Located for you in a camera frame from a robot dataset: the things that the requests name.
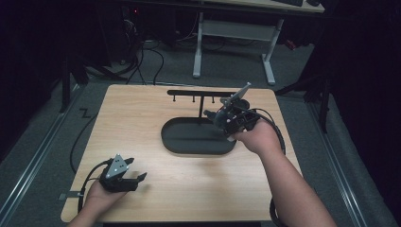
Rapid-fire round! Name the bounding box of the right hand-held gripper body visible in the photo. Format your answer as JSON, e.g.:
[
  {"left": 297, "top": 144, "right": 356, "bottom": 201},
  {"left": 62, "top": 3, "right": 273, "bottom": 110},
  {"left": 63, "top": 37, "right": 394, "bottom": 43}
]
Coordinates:
[{"left": 217, "top": 81, "right": 261, "bottom": 137}]

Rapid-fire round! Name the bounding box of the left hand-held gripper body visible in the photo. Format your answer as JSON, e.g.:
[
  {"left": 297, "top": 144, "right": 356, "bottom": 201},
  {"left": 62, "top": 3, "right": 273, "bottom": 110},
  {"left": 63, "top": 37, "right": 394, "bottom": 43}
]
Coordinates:
[{"left": 98, "top": 153, "right": 140, "bottom": 194}]

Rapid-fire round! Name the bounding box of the black key rack with tray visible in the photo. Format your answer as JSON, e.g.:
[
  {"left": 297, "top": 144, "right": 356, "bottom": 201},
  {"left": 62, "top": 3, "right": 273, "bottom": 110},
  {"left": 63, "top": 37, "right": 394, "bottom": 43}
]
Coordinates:
[{"left": 160, "top": 89, "right": 239, "bottom": 156}]

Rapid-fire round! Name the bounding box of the person's left hand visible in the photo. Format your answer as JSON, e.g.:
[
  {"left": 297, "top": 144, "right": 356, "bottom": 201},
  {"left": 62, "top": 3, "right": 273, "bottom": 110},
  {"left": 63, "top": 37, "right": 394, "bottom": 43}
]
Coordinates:
[{"left": 82, "top": 180, "right": 128, "bottom": 219}]

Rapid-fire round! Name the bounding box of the person's right hand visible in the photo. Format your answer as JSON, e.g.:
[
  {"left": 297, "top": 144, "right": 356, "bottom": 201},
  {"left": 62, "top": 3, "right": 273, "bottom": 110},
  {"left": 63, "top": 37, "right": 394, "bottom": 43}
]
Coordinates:
[{"left": 231, "top": 118, "right": 286, "bottom": 158}]

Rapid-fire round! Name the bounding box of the grey tape piece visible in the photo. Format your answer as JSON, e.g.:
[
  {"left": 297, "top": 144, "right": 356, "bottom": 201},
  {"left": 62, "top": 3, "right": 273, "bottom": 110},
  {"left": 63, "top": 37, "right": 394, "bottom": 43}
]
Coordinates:
[{"left": 57, "top": 190, "right": 85, "bottom": 201}]

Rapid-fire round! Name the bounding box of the black metal stand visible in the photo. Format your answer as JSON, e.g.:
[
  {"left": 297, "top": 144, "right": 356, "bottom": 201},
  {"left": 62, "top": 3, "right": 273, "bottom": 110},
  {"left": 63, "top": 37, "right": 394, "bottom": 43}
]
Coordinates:
[
  {"left": 274, "top": 70, "right": 333, "bottom": 134},
  {"left": 59, "top": 51, "right": 91, "bottom": 114}
]

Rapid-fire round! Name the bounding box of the white-legged desk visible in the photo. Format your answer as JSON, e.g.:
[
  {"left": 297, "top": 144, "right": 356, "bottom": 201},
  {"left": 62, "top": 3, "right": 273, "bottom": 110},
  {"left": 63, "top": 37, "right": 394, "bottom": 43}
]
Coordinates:
[{"left": 191, "top": 0, "right": 326, "bottom": 86}]

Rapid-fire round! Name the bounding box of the black keyboard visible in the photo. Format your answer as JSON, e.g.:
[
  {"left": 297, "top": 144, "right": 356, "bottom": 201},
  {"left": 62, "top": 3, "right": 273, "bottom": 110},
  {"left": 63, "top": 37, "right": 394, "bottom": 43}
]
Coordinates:
[{"left": 272, "top": 0, "right": 305, "bottom": 8}]

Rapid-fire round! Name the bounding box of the left hand-held gripper cable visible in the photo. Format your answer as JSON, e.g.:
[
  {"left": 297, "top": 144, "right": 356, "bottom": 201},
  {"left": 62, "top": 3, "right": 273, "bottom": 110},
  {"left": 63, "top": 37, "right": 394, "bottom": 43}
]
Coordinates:
[{"left": 77, "top": 158, "right": 112, "bottom": 216}]

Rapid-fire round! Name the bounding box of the hand-held gripper cable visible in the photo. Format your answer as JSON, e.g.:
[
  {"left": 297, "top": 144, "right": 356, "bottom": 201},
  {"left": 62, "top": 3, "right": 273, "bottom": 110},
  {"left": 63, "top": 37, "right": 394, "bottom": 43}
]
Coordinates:
[
  {"left": 240, "top": 104, "right": 288, "bottom": 227},
  {"left": 77, "top": 158, "right": 112, "bottom": 216}
]

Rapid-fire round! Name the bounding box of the right hand-held gripper cable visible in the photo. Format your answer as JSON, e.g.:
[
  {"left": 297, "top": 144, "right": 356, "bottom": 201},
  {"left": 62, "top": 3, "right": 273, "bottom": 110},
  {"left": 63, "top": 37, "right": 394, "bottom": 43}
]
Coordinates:
[{"left": 240, "top": 104, "right": 288, "bottom": 227}]

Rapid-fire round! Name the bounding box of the thin black floor cable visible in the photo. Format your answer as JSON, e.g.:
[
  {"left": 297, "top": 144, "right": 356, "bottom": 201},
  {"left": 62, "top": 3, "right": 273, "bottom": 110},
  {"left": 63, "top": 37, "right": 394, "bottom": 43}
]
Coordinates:
[{"left": 69, "top": 112, "right": 99, "bottom": 175}]

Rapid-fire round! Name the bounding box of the metal floor rail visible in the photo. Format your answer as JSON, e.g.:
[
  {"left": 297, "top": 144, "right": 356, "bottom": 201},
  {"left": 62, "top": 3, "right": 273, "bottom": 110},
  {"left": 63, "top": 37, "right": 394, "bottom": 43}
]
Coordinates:
[
  {"left": 305, "top": 99, "right": 371, "bottom": 227},
  {"left": 0, "top": 84, "right": 83, "bottom": 221}
]

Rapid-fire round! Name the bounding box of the bundle of black floor cables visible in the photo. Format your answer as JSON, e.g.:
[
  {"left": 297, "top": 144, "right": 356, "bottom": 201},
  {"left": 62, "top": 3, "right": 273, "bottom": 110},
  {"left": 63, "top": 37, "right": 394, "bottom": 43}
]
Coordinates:
[{"left": 112, "top": 18, "right": 166, "bottom": 86}]

